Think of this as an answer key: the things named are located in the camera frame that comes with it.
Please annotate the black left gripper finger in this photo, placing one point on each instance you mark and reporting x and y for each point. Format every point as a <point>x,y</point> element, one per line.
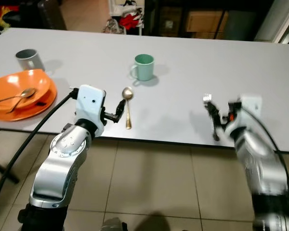
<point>122,106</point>
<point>117,117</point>

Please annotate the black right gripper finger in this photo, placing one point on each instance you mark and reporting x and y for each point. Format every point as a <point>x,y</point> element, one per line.
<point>211,110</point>
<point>216,129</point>

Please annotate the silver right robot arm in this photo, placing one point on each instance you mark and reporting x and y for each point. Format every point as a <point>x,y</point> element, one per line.
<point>262,168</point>

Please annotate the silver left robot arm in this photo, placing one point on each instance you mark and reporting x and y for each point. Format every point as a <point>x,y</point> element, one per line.
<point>62,163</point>

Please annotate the gold spoon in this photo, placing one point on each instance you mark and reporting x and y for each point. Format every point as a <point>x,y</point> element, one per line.
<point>128,94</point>

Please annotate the green mug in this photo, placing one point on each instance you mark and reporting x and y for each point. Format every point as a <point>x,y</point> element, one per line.
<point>145,68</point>

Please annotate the silver spoon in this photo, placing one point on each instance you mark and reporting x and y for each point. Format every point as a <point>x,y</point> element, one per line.
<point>28,92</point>

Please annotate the orange plastic plate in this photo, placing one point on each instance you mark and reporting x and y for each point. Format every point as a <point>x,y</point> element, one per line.
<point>14,85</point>
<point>24,114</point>

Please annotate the brown cardboard box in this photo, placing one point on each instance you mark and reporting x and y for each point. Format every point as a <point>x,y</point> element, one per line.
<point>204,21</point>

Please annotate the grey mug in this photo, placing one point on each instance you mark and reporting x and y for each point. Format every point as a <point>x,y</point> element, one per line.
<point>28,59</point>

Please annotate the grey robot foot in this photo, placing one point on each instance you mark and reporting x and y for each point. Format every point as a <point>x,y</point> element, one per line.
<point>113,225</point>

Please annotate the black suitcase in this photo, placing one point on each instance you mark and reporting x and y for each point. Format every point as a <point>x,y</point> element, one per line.
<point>50,14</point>

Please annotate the red yellow toy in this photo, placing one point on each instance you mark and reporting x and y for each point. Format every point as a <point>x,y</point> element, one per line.
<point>6,14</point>

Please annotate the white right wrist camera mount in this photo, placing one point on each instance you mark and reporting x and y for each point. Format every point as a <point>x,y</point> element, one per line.
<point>251,103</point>

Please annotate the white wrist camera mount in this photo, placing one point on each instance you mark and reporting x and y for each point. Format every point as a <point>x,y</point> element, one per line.
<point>251,103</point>
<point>90,103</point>

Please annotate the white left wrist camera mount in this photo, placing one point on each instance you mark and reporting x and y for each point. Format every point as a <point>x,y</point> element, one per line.
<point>90,103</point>

